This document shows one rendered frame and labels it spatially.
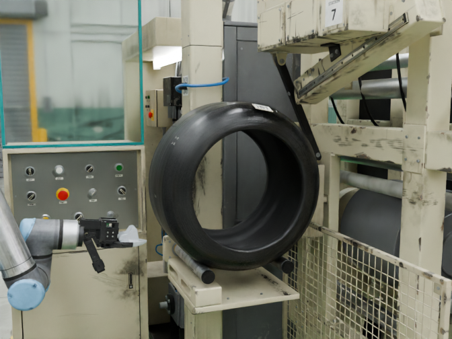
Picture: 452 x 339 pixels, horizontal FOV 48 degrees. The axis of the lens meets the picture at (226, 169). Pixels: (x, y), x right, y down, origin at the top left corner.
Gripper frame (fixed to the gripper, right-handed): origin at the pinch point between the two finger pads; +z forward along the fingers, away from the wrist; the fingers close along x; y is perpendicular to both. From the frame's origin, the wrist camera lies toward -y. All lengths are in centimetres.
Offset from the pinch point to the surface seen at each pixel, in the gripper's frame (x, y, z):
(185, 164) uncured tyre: -11.3, 27.3, 8.2
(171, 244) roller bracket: 23.4, -6.1, 16.1
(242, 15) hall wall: 880, 283, 362
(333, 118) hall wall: 849, 90, 602
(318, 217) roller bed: 19, 8, 75
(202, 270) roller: -9.0, -6.0, 17.9
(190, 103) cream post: 27, 47, 18
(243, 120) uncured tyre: -11, 42, 25
